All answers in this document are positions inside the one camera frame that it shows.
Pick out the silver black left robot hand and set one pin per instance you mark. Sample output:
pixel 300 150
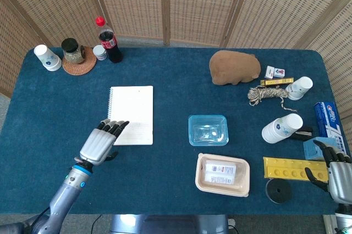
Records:
pixel 96 146

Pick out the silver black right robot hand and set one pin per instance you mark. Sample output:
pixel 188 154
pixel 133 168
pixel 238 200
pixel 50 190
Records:
pixel 341 181

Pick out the white spiral notebook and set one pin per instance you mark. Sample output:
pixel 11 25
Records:
pixel 132 105

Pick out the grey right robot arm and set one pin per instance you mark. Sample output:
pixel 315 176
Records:
pixel 344 219

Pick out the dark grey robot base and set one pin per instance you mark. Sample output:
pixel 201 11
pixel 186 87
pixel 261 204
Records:
pixel 170 224

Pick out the light blue small box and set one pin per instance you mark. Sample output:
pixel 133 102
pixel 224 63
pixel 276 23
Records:
pixel 312 150

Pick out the yellow tray with round holes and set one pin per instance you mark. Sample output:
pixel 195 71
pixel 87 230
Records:
pixel 286 169

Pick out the black clip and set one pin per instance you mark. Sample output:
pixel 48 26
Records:
pixel 303 133

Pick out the blue toothpaste box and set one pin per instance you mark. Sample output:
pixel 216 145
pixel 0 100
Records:
pixel 328 120

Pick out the black tape roll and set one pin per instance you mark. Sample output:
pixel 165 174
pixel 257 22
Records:
pixel 278 191

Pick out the blue table cloth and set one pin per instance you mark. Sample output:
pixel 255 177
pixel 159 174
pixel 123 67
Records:
pixel 165 176

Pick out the round woven rattan coaster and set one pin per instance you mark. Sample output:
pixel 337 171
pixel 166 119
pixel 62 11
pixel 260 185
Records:
pixel 82 67

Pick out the paper cup stack blue flower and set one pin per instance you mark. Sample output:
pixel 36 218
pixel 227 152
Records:
pixel 280 129
pixel 49 58

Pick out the small white plastic jar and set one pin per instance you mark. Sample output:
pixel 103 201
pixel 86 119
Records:
pixel 100 52

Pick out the glass jar black lid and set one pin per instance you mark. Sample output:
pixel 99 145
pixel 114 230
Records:
pixel 72 51

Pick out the cola bottle red cap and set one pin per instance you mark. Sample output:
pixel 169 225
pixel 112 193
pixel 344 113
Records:
pixel 111 45

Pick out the white paper cup right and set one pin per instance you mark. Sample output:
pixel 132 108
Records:
pixel 299 87

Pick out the clear container blue lid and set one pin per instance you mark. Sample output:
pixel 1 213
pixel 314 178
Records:
pixel 208 131

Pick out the beige plastic food tray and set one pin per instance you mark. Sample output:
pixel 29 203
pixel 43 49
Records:
pixel 203 184

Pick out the slim yellow red box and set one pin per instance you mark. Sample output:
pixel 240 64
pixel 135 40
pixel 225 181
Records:
pixel 276 81

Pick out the white labelled packet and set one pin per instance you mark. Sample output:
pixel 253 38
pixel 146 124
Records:
pixel 221 173

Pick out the white mahjong tile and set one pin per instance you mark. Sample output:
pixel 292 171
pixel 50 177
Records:
pixel 279 72
pixel 269 72

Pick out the brown plush capybara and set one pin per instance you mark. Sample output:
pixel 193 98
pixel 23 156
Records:
pixel 233 66

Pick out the woven bamboo folding screen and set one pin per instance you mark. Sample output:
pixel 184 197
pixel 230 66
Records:
pixel 203 3

